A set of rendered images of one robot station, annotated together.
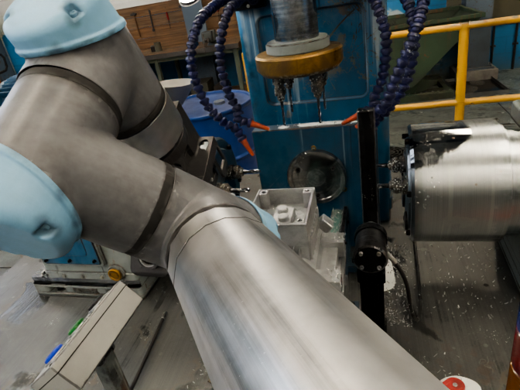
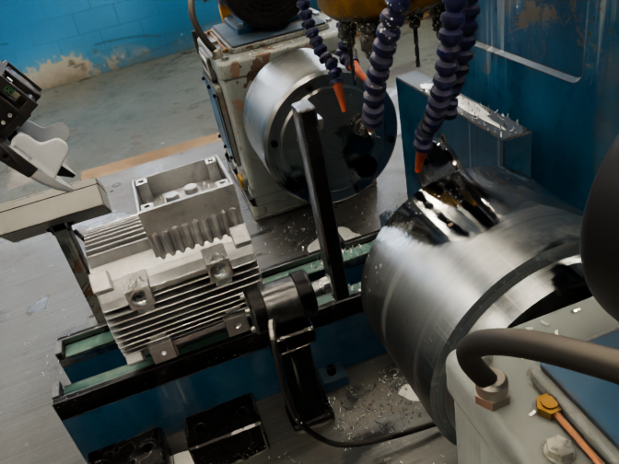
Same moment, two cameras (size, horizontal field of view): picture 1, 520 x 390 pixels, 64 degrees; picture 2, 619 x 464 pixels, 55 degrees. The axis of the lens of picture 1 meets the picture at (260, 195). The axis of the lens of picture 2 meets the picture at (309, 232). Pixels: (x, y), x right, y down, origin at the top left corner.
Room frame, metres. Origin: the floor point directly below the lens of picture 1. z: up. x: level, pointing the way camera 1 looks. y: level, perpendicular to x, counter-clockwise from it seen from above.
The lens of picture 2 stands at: (0.38, -0.70, 1.47)
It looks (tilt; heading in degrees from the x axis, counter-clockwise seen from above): 32 degrees down; 60
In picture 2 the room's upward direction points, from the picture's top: 12 degrees counter-clockwise
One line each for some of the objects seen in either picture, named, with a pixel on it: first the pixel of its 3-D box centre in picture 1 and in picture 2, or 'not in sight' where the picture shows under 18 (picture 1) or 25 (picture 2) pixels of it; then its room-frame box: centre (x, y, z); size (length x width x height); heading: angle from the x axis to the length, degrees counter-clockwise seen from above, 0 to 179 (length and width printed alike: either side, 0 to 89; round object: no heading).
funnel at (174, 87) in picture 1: (179, 102); not in sight; (2.40, 0.36, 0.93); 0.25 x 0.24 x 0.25; 164
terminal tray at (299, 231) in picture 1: (283, 224); (188, 205); (0.60, -0.03, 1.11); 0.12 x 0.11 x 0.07; 163
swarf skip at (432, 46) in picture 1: (413, 56); not in sight; (4.89, -2.03, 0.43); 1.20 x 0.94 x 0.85; 76
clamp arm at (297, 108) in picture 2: (368, 176); (321, 209); (0.69, -0.20, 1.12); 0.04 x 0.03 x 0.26; 162
